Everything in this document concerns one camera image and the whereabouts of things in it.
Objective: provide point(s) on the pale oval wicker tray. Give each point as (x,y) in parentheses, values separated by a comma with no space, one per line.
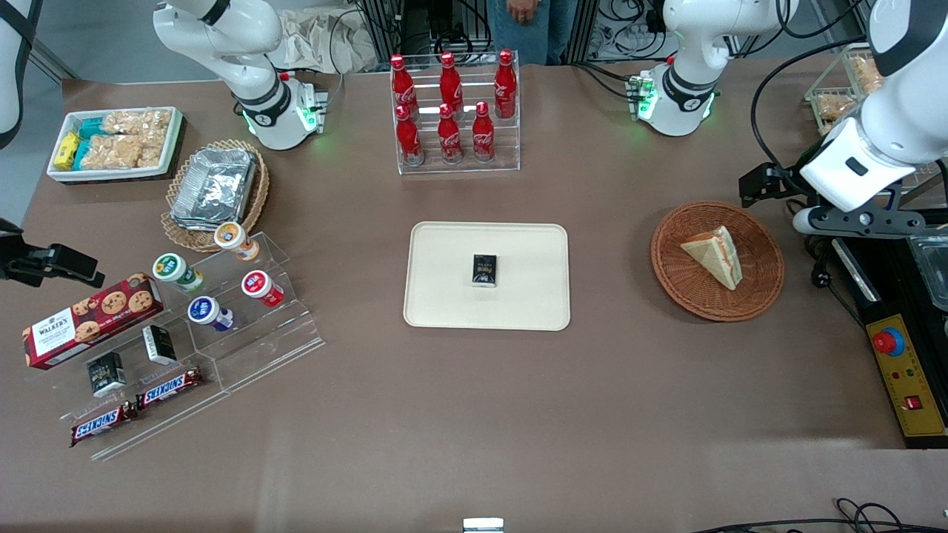
(174,233)

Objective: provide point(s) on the clear plastic container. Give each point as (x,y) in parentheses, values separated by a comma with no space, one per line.
(933,274)

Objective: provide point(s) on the bagged cracker snack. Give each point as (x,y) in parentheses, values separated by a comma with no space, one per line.
(837,107)
(865,74)

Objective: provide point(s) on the red emergency stop button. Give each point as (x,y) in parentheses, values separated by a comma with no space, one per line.
(888,341)

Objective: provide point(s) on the small black carton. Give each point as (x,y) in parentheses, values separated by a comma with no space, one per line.
(484,270)
(159,344)
(106,374)

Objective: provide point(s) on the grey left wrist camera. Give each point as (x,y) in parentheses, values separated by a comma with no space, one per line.
(806,222)

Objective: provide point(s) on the brown round wicker basket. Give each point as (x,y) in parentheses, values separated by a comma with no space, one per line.
(696,296)

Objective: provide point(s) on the aluminium equipment frame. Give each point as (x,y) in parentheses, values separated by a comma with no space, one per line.
(385,22)

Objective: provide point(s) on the red Walkers cookie box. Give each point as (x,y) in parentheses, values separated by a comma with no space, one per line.
(89,318)

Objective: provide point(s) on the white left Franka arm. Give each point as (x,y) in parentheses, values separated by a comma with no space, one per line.
(689,44)

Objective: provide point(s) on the stack of foil trays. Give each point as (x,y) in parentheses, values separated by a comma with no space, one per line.
(215,185)

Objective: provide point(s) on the black machine with yellow panel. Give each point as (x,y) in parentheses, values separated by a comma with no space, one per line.
(889,296)

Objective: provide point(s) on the Snickers bar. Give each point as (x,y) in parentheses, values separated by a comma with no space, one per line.
(104,423)
(169,387)

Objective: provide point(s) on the clear acrylic bottle rack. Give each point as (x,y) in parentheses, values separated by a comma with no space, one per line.
(507,148)

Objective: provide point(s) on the clear acrylic tiered stand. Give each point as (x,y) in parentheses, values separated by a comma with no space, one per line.
(281,348)

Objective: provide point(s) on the clear rice cracker pack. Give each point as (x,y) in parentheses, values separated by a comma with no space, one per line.
(129,122)
(152,152)
(111,152)

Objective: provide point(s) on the orange lid cup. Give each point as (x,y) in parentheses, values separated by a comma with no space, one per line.
(231,237)

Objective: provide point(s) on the person in blue jeans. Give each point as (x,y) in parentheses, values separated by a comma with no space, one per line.
(555,29)

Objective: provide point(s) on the crumpled beige paper bag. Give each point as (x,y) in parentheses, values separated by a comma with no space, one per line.
(326,41)

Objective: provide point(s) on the teal snack packet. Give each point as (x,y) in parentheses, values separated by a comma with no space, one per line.
(81,154)
(90,129)

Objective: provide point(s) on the yellow snack packet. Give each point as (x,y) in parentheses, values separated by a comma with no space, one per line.
(67,150)

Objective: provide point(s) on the cream plastic serving tray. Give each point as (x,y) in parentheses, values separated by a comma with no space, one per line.
(444,296)

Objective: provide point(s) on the red lid cup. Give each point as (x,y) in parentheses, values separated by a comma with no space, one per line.
(255,283)

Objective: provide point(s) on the triangle sandwich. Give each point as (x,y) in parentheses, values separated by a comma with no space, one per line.
(711,252)

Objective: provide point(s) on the blue lid cup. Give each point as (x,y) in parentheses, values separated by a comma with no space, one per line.
(201,309)

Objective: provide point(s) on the red cola bottle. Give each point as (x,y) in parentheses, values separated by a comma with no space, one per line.
(505,89)
(409,141)
(451,85)
(449,137)
(483,137)
(404,89)

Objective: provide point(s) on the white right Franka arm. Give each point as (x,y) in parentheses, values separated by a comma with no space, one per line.
(244,29)

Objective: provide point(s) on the green lid cup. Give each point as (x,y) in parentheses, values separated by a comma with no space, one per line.
(169,266)

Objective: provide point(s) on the bystander bare hand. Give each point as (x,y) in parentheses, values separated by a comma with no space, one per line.
(523,9)

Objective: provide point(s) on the white rectangular snack tray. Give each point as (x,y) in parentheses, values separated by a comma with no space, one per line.
(104,175)

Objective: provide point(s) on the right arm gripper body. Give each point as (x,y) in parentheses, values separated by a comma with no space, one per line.
(22,260)

